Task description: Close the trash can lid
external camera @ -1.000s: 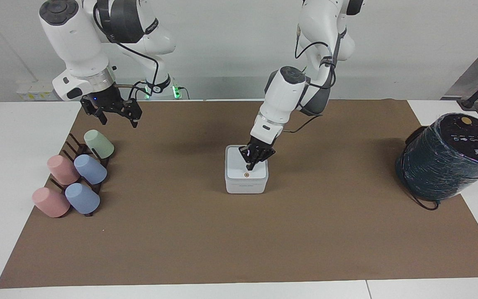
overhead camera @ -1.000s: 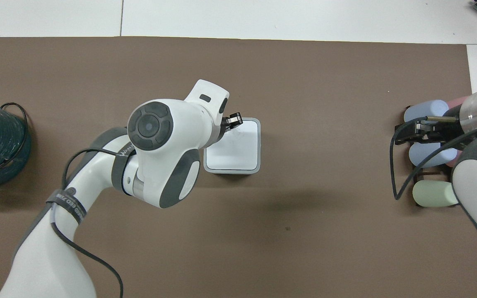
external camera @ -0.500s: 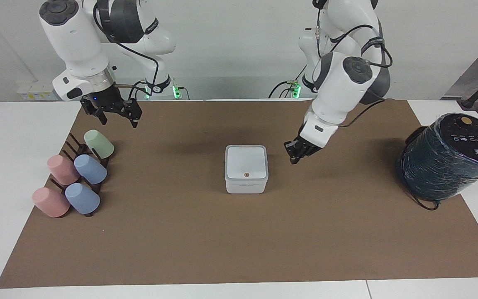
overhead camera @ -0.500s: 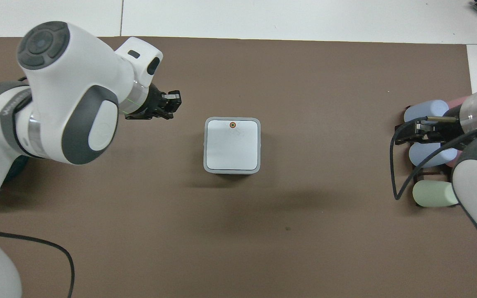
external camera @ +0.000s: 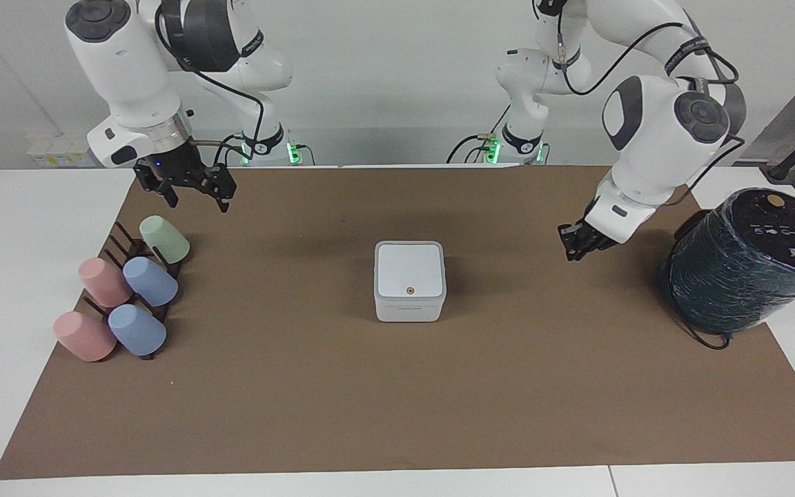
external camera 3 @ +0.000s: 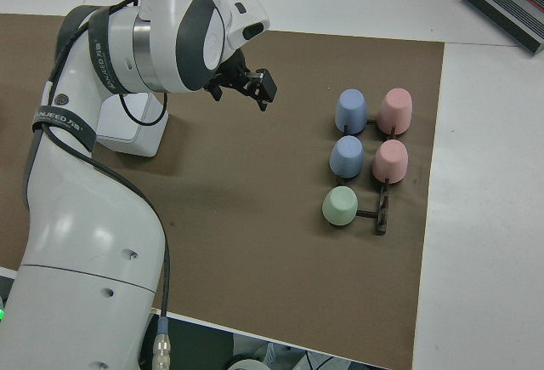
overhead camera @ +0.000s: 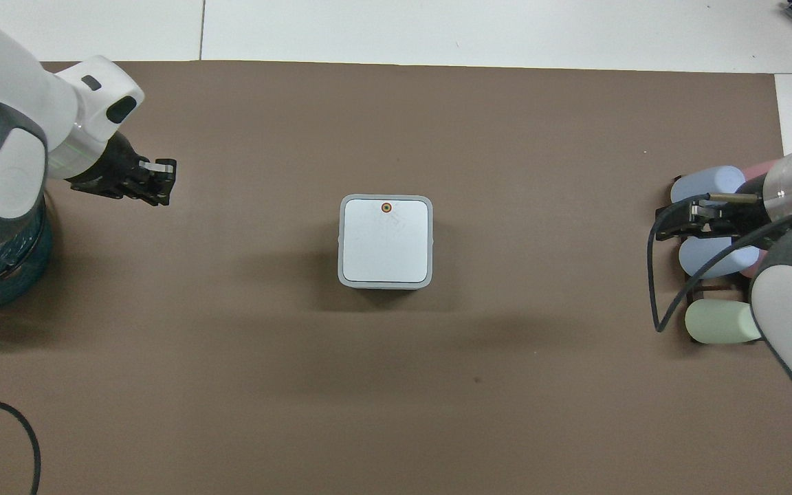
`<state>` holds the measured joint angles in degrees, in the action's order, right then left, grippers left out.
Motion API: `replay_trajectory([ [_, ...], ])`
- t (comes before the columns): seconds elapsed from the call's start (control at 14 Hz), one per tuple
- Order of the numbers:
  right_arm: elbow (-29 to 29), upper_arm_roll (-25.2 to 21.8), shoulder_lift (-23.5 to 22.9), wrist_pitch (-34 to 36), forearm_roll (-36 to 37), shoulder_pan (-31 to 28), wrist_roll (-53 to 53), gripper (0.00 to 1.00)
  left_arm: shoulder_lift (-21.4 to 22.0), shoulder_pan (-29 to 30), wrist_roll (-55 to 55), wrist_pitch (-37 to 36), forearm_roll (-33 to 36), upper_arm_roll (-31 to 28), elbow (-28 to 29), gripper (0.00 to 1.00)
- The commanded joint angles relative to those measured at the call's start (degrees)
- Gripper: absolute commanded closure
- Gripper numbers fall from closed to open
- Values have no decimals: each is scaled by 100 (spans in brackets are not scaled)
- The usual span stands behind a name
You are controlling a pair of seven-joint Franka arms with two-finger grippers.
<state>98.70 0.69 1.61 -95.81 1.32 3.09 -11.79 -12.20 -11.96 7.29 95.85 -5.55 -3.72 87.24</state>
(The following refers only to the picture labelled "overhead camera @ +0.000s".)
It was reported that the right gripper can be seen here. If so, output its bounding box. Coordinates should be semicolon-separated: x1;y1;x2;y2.
656;175;773;243

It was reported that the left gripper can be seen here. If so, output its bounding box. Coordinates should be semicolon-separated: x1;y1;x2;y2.
66;132;178;208

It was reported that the white square trash can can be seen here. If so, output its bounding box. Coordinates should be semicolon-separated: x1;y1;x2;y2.
337;194;435;290

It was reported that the light blue foam cylinder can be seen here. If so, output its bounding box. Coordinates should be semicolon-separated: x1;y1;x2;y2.
670;166;747;205
678;236;762;280

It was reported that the black rack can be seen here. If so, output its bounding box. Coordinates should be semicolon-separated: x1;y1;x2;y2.
670;175;762;346

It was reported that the pink foam cylinder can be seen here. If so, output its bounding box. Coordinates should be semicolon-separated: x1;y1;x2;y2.
740;250;769;279
742;159;783;182

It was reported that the light green foam cylinder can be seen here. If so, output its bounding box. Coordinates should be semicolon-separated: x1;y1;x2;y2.
684;298;762;345

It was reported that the dark teal round container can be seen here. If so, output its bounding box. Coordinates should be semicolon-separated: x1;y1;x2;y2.
0;198;54;308

